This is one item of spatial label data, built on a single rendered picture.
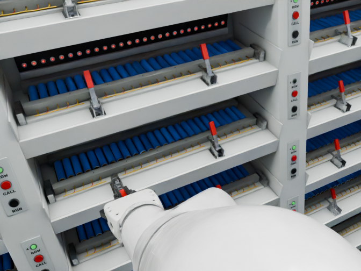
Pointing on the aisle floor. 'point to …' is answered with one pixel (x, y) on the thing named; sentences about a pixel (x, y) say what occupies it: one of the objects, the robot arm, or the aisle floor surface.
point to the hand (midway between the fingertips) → (123, 196)
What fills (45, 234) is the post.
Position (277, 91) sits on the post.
